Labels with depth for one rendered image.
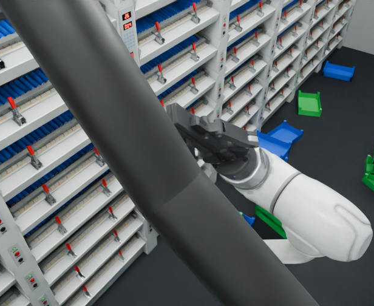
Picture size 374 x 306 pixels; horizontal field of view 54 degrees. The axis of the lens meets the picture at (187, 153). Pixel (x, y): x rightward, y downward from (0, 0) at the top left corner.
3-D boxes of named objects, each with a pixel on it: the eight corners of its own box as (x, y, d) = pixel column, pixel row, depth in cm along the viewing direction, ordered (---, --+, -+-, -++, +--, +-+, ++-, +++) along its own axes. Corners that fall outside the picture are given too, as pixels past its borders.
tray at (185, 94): (213, 86, 215) (221, 68, 204) (144, 140, 180) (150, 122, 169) (187, 66, 219) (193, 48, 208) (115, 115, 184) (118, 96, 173)
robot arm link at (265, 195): (243, 132, 74) (297, 165, 67) (265, 152, 87) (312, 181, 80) (212, 175, 75) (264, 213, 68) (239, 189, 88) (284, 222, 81)
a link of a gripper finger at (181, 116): (197, 140, 52) (201, 139, 52) (172, 124, 46) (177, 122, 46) (195, 121, 53) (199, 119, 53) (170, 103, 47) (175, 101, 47)
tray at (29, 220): (132, 150, 174) (135, 138, 167) (22, 237, 138) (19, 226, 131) (101, 124, 178) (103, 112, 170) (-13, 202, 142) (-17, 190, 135)
